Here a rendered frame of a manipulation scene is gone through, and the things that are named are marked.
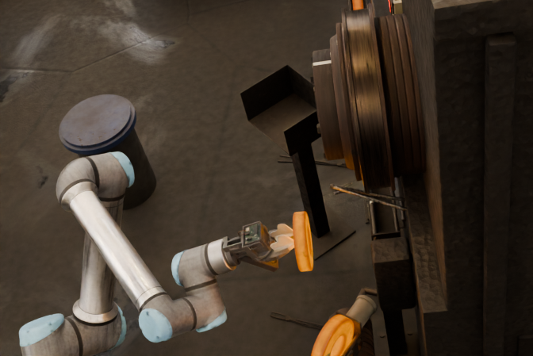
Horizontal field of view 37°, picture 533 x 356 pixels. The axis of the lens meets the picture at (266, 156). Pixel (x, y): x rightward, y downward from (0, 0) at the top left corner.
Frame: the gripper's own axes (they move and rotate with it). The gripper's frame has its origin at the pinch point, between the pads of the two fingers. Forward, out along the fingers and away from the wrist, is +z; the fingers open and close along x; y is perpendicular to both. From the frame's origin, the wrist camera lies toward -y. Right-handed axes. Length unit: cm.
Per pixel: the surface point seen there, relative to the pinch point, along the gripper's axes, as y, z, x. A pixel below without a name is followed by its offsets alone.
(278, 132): -21, -17, 64
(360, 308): -17.7, 8.2, -14.4
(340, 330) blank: -10.2, 5.2, -23.9
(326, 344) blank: -7.4, 2.3, -28.5
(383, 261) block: -10.2, 18.3, -7.3
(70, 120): -13, -106, 104
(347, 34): 43, 33, 18
